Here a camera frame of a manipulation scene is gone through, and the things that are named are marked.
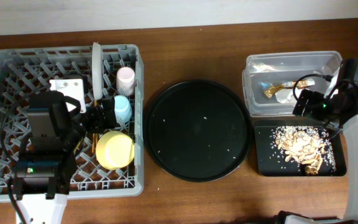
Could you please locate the blue plastic cup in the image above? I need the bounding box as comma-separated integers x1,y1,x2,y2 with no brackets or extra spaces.
114,95,132,123

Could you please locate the silver white wrapper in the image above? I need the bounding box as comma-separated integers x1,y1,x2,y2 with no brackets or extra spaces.
275,88,296,104

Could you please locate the yellow bowl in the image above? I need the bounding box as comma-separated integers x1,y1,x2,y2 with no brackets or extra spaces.
96,131,135,170

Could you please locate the pink plastic cup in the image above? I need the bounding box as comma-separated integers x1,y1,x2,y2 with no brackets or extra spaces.
116,67,135,96

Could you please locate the food scraps pile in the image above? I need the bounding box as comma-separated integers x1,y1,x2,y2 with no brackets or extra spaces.
268,126,337,175

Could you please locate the grey round plate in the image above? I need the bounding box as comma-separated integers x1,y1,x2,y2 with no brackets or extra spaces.
91,42,103,101

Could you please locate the gold foil snack wrapper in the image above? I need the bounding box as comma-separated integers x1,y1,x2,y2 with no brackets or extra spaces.
259,78,315,98

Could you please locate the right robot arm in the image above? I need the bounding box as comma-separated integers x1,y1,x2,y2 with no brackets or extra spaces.
293,58,358,223

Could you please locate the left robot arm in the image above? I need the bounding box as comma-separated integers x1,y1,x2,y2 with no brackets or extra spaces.
8,91,116,223

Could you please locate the clear plastic waste bin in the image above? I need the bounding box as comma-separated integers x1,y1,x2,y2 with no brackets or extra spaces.
242,51,342,118

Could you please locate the black rectangular waste tray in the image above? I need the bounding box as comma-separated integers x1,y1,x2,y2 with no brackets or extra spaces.
254,119,347,177

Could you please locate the grey plastic dishwasher rack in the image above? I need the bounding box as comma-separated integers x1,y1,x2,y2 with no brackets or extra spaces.
0,44,144,203

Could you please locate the round black serving tray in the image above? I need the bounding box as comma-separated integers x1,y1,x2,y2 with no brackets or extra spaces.
143,80,254,182

